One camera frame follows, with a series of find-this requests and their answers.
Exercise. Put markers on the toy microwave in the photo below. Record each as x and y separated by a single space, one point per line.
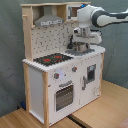
71 11

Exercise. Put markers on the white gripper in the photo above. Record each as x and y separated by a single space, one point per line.
85 35

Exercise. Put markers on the grey range hood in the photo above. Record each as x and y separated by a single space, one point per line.
48 18

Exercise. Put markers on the red right knob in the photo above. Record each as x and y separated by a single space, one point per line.
74 69

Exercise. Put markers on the grey toy sink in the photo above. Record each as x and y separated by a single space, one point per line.
78 53

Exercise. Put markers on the oven door with window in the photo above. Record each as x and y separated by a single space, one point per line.
64 97

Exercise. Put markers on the black toy faucet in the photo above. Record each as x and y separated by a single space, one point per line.
70 45

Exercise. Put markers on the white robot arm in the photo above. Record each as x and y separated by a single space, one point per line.
88 15

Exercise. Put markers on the small metal pot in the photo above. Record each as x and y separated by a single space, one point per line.
81 46

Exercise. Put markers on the red knob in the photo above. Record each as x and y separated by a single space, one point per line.
74 69
56 75

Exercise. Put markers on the red left knob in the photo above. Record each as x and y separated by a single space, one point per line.
56 75

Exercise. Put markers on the black stove top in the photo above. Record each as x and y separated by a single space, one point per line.
52 59

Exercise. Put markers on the cabinet door with dispenser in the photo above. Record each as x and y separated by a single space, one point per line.
90 79

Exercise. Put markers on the wooden toy kitchen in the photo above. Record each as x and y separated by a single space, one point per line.
40 84

